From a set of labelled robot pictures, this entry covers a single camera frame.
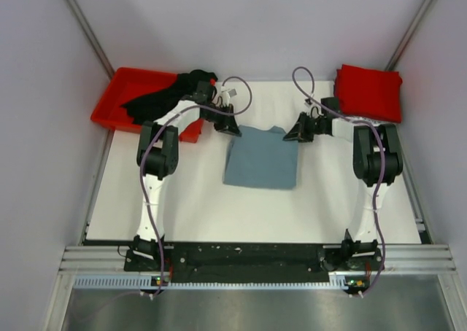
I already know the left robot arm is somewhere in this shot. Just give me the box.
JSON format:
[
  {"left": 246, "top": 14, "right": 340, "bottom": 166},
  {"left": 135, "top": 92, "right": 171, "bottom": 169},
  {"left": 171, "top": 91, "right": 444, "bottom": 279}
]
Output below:
[{"left": 131, "top": 82, "right": 241, "bottom": 270}]

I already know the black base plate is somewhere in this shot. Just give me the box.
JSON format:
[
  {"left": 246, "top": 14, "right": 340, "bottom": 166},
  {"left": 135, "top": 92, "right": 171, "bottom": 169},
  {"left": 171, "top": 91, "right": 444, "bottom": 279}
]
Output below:
[{"left": 124, "top": 238, "right": 383, "bottom": 284}]

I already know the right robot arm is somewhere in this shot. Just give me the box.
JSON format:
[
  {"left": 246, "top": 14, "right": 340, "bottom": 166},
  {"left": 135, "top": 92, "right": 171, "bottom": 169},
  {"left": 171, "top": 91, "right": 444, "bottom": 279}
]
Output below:
[{"left": 283, "top": 97, "right": 404, "bottom": 270}]

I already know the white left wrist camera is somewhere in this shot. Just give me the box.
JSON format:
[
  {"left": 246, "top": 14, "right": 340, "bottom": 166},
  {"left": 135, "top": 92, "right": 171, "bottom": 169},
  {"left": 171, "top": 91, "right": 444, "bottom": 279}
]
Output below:
[{"left": 217, "top": 87, "right": 237, "bottom": 106}]

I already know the black t shirt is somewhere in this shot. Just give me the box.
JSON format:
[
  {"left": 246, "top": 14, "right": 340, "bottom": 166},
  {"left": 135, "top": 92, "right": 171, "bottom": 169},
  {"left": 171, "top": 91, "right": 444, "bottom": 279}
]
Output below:
[{"left": 121, "top": 69, "right": 218, "bottom": 125}]

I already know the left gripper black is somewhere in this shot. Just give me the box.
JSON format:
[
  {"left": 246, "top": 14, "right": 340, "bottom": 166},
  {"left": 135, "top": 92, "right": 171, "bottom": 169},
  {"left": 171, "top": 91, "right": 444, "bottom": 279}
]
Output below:
[{"left": 201, "top": 103, "right": 241, "bottom": 136}]

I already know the red plastic bin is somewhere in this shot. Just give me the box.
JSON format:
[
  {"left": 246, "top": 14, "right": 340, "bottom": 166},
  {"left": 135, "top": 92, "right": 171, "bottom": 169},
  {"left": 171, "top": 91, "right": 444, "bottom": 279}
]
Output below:
[{"left": 90, "top": 66, "right": 205, "bottom": 144}]

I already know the blue grey t shirt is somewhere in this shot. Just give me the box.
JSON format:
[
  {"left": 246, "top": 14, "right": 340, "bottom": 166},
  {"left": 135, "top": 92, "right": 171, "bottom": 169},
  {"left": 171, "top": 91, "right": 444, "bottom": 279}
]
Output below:
[{"left": 223, "top": 125, "right": 298, "bottom": 190}]

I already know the grey slotted cable duct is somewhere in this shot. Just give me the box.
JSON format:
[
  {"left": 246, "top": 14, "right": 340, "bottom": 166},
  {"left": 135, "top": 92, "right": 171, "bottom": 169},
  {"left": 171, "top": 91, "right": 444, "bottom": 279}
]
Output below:
[{"left": 74, "top": 275, "right": 363, "bottom": 291}]

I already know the aluminium frame rail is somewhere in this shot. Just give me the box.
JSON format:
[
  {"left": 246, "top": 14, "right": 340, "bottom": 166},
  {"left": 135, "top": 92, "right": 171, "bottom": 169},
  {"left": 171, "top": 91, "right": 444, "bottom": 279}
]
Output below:
[{"left": 58, "top": 244, "right": 457, "bottom": 275}]

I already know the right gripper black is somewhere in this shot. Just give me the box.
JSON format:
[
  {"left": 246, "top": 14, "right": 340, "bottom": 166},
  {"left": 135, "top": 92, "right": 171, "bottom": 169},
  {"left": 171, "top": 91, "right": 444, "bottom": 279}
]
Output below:
[{"left": 283, "top": 112, "right": 325, "bottom": 144}]

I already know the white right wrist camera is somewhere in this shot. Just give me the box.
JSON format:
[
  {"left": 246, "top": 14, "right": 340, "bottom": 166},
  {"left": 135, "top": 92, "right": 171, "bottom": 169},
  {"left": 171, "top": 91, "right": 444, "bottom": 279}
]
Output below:
[{"left": 305, "top": 98, "right": 320, "bottom": 118}]

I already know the red t shirt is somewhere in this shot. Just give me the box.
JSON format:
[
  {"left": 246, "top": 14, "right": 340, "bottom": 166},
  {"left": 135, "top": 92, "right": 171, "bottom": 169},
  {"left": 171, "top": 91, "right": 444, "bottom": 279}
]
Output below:
[{"left": 334, "top": 64, "right": 403, "bottom": 123}]

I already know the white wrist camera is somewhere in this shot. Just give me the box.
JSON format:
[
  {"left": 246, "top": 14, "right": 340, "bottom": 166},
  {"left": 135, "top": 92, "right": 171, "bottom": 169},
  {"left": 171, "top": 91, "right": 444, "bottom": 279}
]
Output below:
[
  {"left": 305, "top": 98, "right": 320, "bottom": 118},
  {"left": 217, "top": 87, "right": 237, "bottom": 106}
]

